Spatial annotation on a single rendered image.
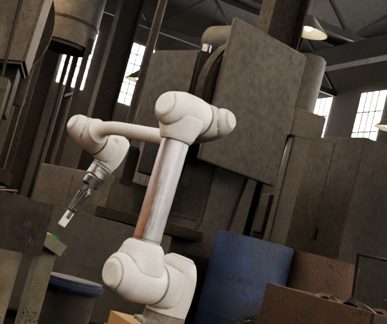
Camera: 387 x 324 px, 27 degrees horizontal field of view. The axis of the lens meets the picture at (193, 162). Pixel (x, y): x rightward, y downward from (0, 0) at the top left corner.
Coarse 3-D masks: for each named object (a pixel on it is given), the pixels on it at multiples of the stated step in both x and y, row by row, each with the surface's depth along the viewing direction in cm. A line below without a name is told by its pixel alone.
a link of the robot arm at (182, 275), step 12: (168, 264) 292; (180, 264) 291; (192, 264) 295; (180, 276) 289; (192, 276) 293; (168, 288) 286; (180, 288) 289; (192, 288) 294; (168, 300) 287; (180, 300) 290; (168, 312) 290; (180, 312) 291
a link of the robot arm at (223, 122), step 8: (216, 112) 294; (224, 112) 294; (216, 120) 293; (224, 120) 293; (232, 120) 296; (208, 128) 292; (216, 128) 294; (224, 128) 294; (232, 128) 296; (200, 136) 295; (208, 136) 296; (216, 136) 298
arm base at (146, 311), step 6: (144, 312) 294; (150, 312) 291; (156, 312) 290; (138, 318) 297; (144, 318) 292; (150, 318) 290; (156, 318) 290; (162, 318) 289; (168, 318) 290; (174, 318) 290
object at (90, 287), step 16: (48, 288) 361; (64, 288) 357; (80, 288) 357; (96, 288) 364; (48, 304) 359; (64, 304) 358; (80, 304) 361; (48, 320) 357; (64, 320) 357; (80, 320) 362
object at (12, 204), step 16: (0, 192) 195; (0, 208) 196; (16, 208) 201; (32, 208) 205; (48, 208) 210; (0, 224) 197; (16, 224) 202; (32, 224) 206; (48, 224) 211; (0, 240) 198; (16, 240) 202; (32, 240) 207
